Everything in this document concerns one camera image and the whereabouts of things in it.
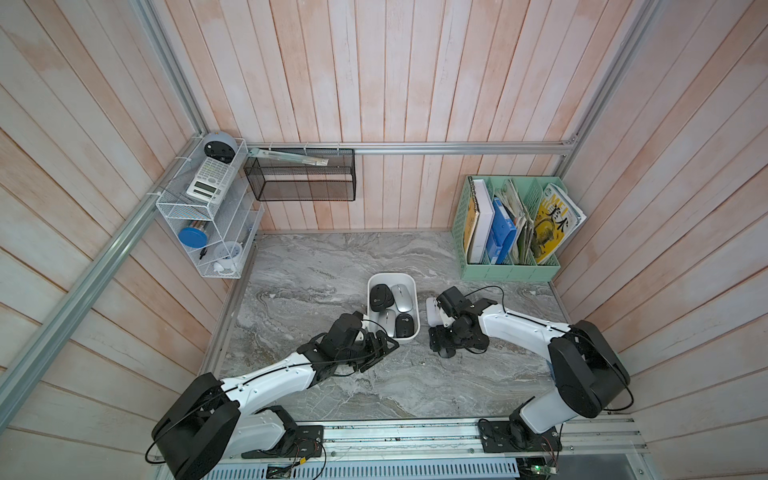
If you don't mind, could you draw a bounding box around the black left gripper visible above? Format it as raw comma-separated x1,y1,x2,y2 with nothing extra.
336,330,400,372

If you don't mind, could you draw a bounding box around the white mouse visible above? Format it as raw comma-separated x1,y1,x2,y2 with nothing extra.
425,297,443,327

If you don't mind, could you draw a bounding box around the black mouse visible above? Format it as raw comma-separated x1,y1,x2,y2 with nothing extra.
369,283,395,313
395,312,415,338

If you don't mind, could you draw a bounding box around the silver mouse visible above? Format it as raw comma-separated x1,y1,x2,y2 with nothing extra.
377,309,398,338
391,284,413,313

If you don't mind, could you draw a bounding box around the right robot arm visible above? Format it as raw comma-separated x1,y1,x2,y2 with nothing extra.
426,288,631,443

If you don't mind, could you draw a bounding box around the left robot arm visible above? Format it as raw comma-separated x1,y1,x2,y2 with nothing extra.
150,312,399,479

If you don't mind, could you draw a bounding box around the white storage box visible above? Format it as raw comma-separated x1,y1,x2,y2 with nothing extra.
366,272,421,343

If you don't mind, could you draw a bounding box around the white book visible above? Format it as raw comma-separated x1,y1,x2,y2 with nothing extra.
469,178,494,264

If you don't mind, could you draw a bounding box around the blue binder folder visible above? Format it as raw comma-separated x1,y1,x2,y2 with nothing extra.
486,197,517,265

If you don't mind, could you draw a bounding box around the green folder with papers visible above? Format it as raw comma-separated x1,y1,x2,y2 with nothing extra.
496,179,533,264

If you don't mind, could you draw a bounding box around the green plastic file organizer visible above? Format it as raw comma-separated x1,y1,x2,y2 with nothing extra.
451,176,567,282

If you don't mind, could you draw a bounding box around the beige book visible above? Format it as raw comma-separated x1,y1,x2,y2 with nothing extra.
463,192,479,262

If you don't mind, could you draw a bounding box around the yellow cover magazine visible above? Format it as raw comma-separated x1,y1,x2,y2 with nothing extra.
531,183,587,265

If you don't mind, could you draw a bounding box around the white cup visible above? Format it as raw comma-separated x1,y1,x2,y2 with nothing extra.
213,241,243,275

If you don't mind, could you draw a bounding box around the ruler on basket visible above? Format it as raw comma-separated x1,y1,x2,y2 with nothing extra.
249,148,329,167

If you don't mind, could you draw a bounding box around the blue lid jar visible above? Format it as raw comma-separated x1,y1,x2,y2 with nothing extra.
177,221,209,249

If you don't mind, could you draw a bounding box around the white calculator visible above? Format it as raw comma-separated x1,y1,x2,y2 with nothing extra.
186,157,236,204

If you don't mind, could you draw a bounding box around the round grey speaker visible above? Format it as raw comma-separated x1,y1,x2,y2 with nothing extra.
203,132,238,164

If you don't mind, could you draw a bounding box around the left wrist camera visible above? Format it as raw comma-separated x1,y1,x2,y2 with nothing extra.
321,311,363,357

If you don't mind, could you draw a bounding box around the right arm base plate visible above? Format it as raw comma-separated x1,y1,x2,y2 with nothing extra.
477,418,562,453

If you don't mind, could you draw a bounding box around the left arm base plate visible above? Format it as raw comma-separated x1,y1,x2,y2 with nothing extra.
241,425,324,459

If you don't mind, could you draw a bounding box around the aluminium front rail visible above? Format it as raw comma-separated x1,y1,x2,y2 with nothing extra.
223,410,649,462

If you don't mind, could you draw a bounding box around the black wire basket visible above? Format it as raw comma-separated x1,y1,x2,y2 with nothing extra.
244,147,357,202

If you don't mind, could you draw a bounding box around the white wire shelf rack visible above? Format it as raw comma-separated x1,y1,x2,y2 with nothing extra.
156,135,264,279

